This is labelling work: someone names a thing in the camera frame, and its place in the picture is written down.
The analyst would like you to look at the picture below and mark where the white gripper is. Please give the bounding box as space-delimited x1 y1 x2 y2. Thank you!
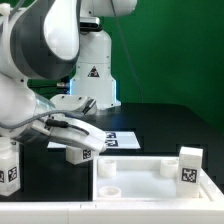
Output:
32 115 102 141

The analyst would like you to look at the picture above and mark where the white square table top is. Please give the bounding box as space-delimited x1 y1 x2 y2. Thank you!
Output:
93 156 224 202

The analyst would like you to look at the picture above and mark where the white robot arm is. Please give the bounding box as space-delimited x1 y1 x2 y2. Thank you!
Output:
0 0 138 152

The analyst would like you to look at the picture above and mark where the white sheet with tags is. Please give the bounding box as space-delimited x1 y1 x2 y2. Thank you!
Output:
48 131 140 152

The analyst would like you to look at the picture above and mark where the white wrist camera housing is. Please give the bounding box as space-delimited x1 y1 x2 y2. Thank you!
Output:
50 94 97 115

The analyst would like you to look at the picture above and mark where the grey braided robot cable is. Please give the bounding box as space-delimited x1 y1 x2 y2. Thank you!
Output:
0 110 91 136

